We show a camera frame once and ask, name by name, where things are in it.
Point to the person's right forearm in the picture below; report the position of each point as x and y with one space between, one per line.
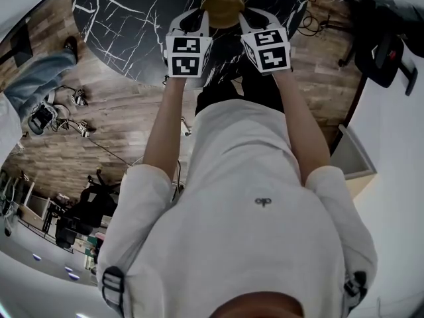
303 124

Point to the black office chair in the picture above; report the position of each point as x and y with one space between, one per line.
381 55

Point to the golden-brown bowl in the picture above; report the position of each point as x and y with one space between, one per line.
222 12

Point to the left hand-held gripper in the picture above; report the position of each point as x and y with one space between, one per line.
185 56

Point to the white open cabinet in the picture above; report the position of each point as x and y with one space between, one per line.
352 154

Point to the grey headset device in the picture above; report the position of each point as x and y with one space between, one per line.
40 118

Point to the person's left forearm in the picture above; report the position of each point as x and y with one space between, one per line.
167 121

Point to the person's black trousers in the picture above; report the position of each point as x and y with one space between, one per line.
218 91

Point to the spare hand-held gripper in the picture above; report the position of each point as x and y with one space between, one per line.
79 97
85 128

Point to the black swivel chair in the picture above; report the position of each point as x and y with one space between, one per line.
87 207

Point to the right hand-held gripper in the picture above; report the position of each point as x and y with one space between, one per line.
270 53

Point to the person's white shirt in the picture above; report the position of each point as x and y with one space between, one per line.
238 210

